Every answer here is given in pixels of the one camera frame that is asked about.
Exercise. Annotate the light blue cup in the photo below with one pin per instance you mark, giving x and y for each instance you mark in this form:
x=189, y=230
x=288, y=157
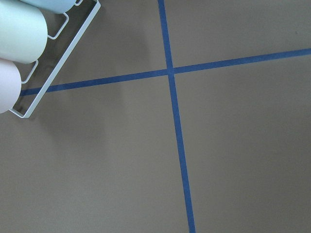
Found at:
x=56, y=6

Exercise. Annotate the pale pink cup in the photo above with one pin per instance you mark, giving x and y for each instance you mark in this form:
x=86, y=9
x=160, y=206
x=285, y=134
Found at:
x=10, y=85

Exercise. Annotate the mint green cup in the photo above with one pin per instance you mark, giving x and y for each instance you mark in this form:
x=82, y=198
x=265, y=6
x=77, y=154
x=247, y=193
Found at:
x=23, y=32

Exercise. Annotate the white wire cup rack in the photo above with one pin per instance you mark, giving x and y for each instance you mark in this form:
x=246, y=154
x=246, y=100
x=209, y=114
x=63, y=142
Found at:
x=66, y=31

